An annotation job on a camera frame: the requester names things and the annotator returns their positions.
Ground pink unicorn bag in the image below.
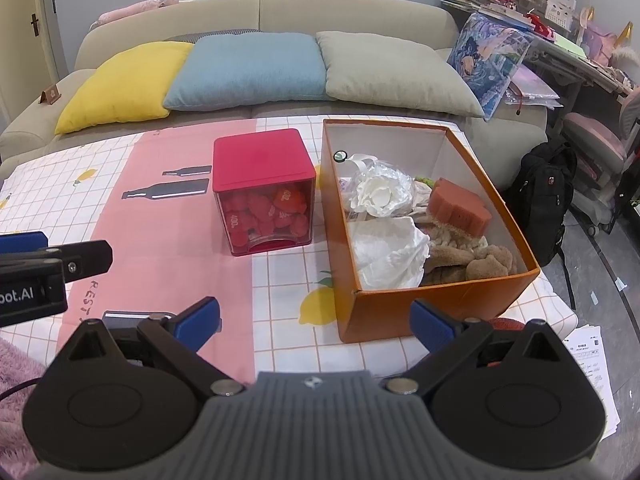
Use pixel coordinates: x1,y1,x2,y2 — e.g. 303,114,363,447
582,7,633,68

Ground yellow cushion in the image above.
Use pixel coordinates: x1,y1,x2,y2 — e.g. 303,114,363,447
54,41,195,136

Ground brown fluffy towel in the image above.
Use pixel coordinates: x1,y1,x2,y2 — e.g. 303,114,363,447
422,242,521,286

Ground beige fabric sofa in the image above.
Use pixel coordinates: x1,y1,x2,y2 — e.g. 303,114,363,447
0,0,548,181

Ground blue cartoon print cushion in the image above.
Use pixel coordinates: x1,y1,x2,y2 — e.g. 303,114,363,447
446,11,535,120

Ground grey mesh mat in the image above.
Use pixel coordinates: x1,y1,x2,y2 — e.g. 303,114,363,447
170,30,261,43

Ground red lidded clear box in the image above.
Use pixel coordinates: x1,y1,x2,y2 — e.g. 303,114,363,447
212,128,317,257

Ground desk calendar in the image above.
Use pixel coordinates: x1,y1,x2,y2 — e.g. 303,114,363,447
545,0,573,31

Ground pink plastic folders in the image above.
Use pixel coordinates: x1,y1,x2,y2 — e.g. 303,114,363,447
505,67,561,111

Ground black backpack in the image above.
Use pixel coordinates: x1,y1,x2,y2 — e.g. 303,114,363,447
501,141,578,311

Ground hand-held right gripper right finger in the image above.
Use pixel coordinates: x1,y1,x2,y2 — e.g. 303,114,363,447
382,299,576,395

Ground pink desk chair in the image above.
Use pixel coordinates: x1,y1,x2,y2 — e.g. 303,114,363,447
562,77,640,236

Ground beige cushion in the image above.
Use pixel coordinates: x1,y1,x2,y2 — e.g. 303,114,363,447
316,30,486,120

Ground printed papers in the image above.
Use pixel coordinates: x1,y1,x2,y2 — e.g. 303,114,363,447
562,324,623,441

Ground cluttered grey desk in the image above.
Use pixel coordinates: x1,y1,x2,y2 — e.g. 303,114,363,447
442,0,636,96

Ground long pink plush toy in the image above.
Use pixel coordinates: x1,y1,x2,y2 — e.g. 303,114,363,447
89,0,180,31

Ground clear plastic bag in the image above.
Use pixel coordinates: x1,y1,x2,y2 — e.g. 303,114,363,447
347,160,416,218

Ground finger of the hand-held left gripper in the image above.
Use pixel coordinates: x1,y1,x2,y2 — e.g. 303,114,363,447
0,231,49,257
0,240,114,281

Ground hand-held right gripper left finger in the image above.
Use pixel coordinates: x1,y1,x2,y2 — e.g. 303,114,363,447
57,296,246,397

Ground brown sponge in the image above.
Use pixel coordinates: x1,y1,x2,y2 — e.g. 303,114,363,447
429,177,493,237

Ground red cloth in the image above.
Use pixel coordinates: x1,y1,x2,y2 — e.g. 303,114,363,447
487,316,526,333

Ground light blue cushion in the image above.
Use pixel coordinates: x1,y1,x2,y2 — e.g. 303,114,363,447
163,31,331,112

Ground checked lemon print tablecloth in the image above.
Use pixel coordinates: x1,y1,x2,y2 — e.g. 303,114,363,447
0,115,578,386

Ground black smartphone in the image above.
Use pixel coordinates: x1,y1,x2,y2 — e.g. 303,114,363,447
101,310,176,333

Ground white plastic bag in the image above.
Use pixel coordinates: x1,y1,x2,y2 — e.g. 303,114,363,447
347,217,431,291

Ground orange cardboard box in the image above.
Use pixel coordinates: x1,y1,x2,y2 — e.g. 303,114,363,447
320,118,542,344

